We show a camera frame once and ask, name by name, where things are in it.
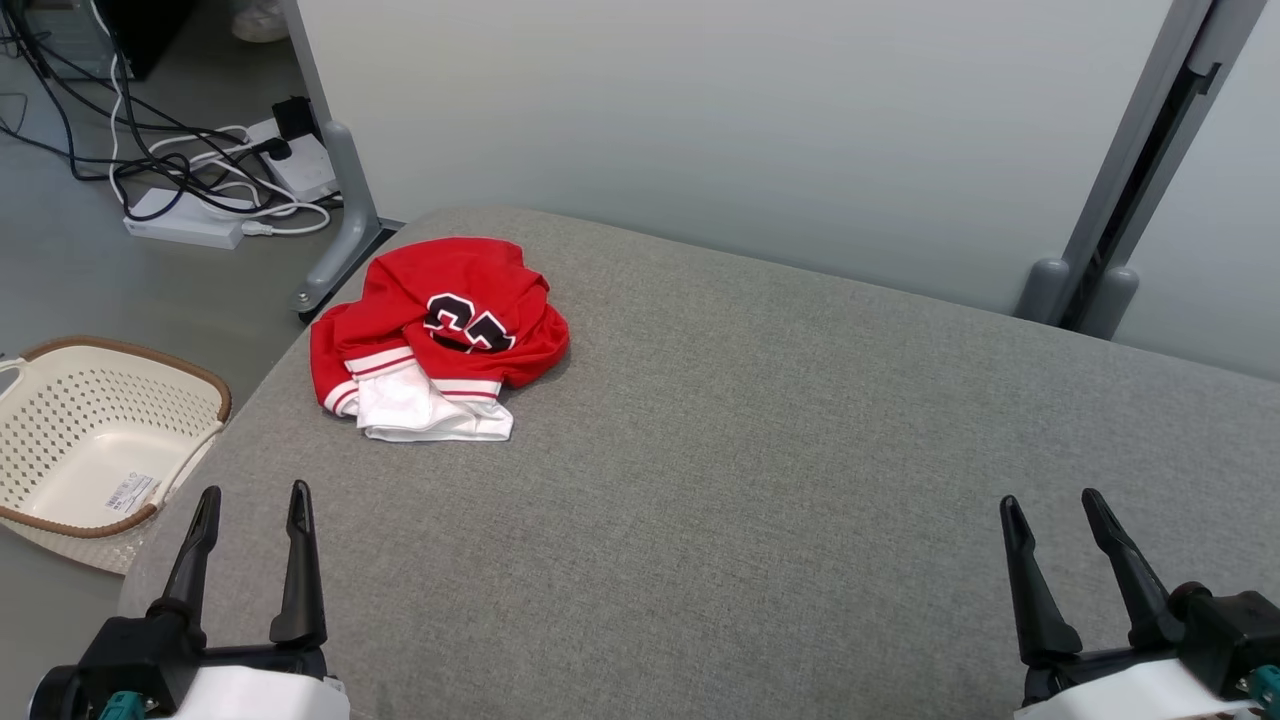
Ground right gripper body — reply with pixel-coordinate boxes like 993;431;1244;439
1015;648;1263;720

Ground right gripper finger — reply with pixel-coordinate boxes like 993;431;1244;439
1080;488;1186;649
1000;495;1083;666

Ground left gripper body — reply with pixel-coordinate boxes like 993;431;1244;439
150;645;351;720

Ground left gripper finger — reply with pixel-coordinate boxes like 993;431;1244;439
148;487;223;626
268;480;329;649

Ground red jersey white sleeves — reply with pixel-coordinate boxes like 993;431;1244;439
310;237;571;444

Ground cream perforated laundry basket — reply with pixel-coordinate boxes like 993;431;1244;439
0;336;233;576

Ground long white power strip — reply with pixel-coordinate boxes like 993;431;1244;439
123;188;247;251

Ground square white power strip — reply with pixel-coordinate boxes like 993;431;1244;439
245;118;341;206

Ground black power adapter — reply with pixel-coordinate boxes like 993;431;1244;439
272;95;321;143

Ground dark computer tower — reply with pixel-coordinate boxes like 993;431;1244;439
25;0;198;81

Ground white shoe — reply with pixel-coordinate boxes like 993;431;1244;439
232;0;291;43

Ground teal left camera connector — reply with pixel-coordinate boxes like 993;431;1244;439
98;690;161;720

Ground teal camera connector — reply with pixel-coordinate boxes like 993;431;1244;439
98;690;161;720
1243;665;1280;716

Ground teal right camera connector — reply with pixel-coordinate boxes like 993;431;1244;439
1243;665;1280;716

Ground white power cable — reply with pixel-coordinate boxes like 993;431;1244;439
90;0;333;241

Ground grey partition post flat foot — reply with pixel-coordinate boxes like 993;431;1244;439
280;0;403;323

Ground grey partition post double foot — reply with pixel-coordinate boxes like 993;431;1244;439
1015;0;1271;341

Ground black floor cables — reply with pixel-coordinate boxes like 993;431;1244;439
0;0;301;216

